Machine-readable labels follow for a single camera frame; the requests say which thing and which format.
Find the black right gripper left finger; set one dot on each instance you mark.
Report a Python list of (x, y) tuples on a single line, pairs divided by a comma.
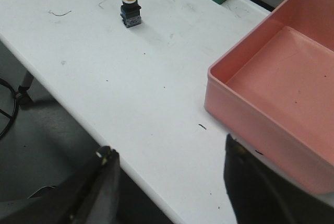
[(90, 195)]

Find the pink plastic bin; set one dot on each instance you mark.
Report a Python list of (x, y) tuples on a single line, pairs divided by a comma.
[(274, 91)]

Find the yellow mushroom push button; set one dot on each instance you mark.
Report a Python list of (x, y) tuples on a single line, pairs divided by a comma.
[(130, 13)]

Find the white table leg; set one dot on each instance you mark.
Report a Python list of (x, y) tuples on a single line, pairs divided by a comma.
[(25, 84)]

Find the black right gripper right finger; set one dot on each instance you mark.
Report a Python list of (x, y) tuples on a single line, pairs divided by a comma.
[(259, 195)]

